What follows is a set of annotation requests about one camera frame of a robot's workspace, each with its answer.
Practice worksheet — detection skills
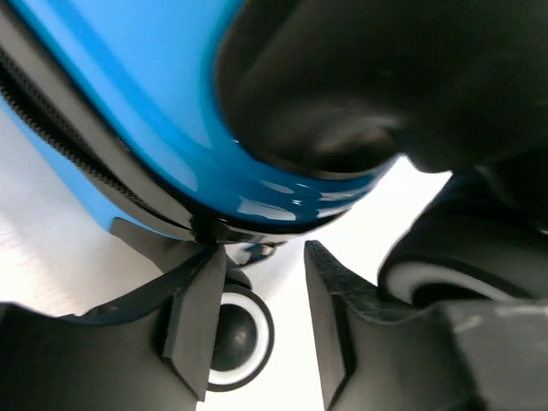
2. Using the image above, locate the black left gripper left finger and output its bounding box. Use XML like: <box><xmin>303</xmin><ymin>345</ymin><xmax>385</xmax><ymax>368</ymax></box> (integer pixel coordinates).
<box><xmin>1</xmin><ymin>247</ymin><xmax>226</xmax><ymax>410</ymax></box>

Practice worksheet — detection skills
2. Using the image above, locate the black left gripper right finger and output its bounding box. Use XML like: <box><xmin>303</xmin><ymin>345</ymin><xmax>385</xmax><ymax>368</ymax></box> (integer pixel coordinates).
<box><xmin>304</xmin><ymin>241</ymin><xmax>547</xmax><ymax>410</ymax></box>

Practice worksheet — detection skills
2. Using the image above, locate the blue hard-shell suitcase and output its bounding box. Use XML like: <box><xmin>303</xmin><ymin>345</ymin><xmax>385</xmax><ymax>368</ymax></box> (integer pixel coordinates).
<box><xmin>1</xmin><ymin>1</ymin><xmax>547</xmax><ymax>390</ymax></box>

